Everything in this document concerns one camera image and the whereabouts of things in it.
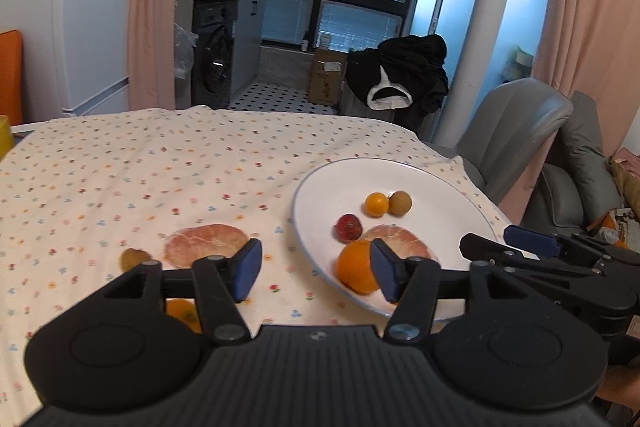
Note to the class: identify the grey chair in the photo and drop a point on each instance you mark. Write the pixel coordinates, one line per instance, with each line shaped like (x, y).
(506, 132)

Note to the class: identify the white blue-rimmed plate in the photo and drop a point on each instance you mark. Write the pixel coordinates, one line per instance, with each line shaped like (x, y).
(446, 205)

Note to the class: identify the yellow tape roll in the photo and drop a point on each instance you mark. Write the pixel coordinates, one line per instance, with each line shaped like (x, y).
(6, 136)

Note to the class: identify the kitchen counter cabinet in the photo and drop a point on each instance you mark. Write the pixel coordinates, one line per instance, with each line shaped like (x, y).
(247, 39)

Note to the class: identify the pink curtain left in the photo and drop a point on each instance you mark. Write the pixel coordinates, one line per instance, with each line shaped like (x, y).
(150, 54)

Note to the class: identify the cardboard box on floor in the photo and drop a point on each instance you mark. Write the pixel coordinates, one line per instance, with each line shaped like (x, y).
(326, 78)

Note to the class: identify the orange chair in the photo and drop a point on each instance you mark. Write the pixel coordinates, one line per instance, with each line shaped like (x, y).
(11, 60)

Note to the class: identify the large orange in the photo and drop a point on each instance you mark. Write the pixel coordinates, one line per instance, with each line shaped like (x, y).
(352, 268)

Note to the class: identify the floral white tablecloth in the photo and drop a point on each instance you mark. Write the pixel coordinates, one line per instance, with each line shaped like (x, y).
(77, 192)

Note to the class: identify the small kumquat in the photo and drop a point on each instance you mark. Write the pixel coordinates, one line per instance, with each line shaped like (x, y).
(376, 205)
(131, 257)

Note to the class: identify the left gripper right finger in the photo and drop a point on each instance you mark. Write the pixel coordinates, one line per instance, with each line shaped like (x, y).
(412, 284)

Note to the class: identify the peeled pomelo segment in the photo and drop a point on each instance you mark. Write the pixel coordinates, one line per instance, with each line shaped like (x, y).
(401, 241)
(184, 247)

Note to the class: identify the brown kiwi berry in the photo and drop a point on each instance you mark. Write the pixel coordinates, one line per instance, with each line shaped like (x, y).
(399, 203)

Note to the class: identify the pink curtain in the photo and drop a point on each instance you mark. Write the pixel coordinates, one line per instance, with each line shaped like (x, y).
(150, 54)
(592, 46)

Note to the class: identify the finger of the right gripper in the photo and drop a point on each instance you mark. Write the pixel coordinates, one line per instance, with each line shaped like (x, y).
(476, 248)
(544, 245)

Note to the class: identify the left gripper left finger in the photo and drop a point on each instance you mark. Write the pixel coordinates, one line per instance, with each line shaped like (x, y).
(220, 283)

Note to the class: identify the pink curtain right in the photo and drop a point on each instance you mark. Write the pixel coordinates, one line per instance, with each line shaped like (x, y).
(592, 46)

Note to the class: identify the red small fruit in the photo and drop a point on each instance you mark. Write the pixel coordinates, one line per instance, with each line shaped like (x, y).
(348, 228)

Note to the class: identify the white pillar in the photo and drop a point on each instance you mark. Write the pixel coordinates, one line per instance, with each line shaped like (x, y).
(479, 42)

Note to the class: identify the black jacket on chair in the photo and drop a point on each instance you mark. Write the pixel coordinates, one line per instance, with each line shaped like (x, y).
(416, 64)

